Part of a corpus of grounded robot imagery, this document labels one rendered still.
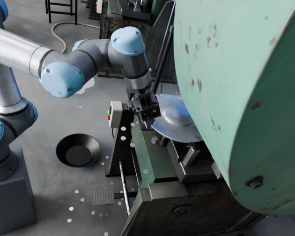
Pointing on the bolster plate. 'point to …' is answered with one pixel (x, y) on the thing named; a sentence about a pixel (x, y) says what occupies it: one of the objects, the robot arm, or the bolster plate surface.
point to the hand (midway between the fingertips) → (149, 121)
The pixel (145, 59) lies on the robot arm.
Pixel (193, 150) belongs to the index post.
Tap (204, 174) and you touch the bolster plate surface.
